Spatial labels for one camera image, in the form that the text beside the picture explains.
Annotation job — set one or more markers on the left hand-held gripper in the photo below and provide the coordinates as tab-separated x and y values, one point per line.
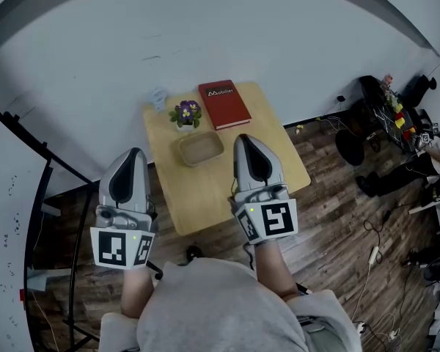
111	248

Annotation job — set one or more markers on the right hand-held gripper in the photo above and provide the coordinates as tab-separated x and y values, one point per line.
275	220

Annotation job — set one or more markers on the person's left forearm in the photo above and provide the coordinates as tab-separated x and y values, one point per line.
135	292

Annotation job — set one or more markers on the person's right forearm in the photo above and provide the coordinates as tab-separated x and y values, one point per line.
275	270

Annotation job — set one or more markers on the small yellow artificial flower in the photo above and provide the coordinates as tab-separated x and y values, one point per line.
299	129

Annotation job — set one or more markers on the red hardcover book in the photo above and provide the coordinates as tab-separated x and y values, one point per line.
225	105

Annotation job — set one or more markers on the potted purple flower plant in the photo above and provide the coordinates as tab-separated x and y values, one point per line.
186	114

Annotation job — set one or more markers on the black round stool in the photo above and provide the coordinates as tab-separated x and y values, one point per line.
350	148

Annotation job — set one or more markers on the person's black shoe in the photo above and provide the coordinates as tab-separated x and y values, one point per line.
194	253

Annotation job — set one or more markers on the whiteboard with black stand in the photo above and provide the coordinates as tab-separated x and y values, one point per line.
3	196

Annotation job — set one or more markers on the black power adapter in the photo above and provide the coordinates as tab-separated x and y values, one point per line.
387	215

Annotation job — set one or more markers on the black marbled round table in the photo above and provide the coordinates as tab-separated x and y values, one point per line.
388	123

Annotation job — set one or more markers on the person's grey shirt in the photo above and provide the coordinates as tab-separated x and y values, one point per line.
220	306

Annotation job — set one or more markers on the white power strip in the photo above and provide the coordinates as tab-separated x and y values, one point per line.
374	255
360	327

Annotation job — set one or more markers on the yellow plastic cup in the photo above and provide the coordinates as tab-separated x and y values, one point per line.
399	124
399	107

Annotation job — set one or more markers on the white flower bouquet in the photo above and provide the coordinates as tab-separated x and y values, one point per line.
391	99

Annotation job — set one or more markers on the red plastic cup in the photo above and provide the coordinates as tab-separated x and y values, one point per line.
400	116
407	135

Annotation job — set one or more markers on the white-legged wooden desk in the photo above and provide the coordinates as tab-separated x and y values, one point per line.
430	204

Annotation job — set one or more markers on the grey waist pouch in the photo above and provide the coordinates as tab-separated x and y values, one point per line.
326	337

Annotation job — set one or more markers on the black chair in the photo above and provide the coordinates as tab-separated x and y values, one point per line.
418	88

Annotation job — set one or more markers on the white plug adapter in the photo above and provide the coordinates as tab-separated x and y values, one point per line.
395	334

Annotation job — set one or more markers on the black wall plug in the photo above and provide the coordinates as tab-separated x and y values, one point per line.
341	98

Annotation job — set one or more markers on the grey wall rail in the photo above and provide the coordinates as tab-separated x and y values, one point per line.
7	24

